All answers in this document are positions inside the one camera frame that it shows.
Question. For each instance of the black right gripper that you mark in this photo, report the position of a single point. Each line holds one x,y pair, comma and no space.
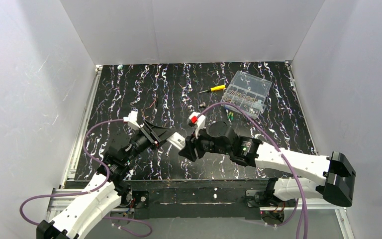
195,145

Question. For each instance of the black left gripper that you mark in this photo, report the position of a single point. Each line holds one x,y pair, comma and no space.
149,134

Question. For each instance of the white remote control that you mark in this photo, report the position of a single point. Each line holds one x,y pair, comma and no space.
177,141

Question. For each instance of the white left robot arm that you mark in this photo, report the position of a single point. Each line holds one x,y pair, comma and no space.
107,188

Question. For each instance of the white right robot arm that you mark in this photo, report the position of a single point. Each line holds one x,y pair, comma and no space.
331,178

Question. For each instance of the silver flat wrench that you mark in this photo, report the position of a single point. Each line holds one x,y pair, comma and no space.
168,151

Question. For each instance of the clear plastic screw box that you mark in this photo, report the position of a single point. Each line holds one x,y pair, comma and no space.
248,92

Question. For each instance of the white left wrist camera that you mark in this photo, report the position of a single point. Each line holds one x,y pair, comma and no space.
131,120

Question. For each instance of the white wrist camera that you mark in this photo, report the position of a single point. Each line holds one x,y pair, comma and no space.
131,120
197,120

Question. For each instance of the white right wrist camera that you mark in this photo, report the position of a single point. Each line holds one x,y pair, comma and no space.
197,120

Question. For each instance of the yellow-handled screwdriver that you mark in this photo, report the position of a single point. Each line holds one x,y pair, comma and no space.
213,89

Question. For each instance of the aluminium frame rail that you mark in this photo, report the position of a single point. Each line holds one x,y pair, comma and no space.
72,95

